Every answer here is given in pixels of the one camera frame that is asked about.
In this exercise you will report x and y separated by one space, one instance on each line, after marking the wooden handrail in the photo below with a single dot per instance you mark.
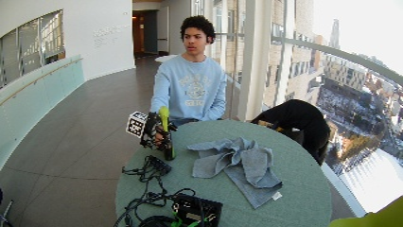
38 81

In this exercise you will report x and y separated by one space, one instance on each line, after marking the white column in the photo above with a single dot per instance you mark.
256 63

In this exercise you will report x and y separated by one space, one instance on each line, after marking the black electronics box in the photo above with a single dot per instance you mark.
197 208

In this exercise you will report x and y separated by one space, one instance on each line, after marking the dark doorway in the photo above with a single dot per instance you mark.
143 34

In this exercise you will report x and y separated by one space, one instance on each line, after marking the grey cloth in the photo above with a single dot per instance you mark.
241 164

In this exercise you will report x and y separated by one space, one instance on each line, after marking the grey metal stand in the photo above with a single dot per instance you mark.
4 214

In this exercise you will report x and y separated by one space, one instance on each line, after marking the glass balustrade panel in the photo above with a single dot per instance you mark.
30 107

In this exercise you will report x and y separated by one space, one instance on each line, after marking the interior window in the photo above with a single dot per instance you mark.
30 47

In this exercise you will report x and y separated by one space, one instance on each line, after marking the wooden chair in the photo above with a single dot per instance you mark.
269 125

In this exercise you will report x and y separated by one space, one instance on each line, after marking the yellow-green object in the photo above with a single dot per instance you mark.
378 217

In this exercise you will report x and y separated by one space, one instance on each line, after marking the black power adapter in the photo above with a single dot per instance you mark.
159 164

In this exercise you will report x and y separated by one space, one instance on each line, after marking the white marker cube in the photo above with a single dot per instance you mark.
136 124

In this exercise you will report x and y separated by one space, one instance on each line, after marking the the person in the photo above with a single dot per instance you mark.
189 85

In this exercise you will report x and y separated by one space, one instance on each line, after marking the grey window rail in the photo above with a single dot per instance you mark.
344 53

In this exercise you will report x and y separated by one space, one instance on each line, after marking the white round table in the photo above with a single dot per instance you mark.
165 58

